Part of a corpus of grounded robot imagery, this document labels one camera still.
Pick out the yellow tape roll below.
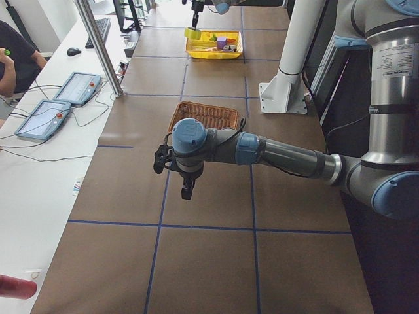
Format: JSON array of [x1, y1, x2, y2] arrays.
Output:
[[184, 27, 202, 40]]

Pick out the brown wicker basket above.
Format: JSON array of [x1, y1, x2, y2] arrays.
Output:
[[168, 101, 239, 132]]

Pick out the red cylinder bottle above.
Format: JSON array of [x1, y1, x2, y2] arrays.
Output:
[[0, 275, 37, 300]]

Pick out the aluminium frame post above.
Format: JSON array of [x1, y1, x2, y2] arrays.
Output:
[[74, 0, 123, 98]]

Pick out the purple foam cube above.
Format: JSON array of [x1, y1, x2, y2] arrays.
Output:
[[217, 36, 227, 50]]

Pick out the far teach pendant tablet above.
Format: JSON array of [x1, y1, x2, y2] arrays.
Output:
[[53, 72, 101, 106]]

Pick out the teach pendant tablet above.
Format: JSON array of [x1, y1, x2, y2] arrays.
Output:
[[53, 72, 101, 106], [14, 100, 72, 141]]

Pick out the seated person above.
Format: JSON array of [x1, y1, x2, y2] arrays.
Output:
[[1, 21, 47, 98]]

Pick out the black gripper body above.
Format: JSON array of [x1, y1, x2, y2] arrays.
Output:
[[191, 0, 204, 13], [177, 162, 204, 181]]

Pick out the black computer mouse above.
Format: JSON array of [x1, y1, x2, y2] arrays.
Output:
[[67, 48, 82, 56]]

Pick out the black keyboard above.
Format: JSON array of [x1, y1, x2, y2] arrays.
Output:
[[84, 18, 111, 49]]

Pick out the yellow woven plastic basket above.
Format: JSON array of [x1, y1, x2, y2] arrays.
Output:
[[185, 30, 243, 60]]

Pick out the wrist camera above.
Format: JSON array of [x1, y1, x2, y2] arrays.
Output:
[[153, 144, 173, 174]]

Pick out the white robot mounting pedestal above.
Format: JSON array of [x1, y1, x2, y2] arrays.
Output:
[[259, 0, 326, 114]]

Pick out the near teach pendant tablet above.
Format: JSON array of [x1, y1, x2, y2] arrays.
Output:
[[14, 100, 72, 141]]

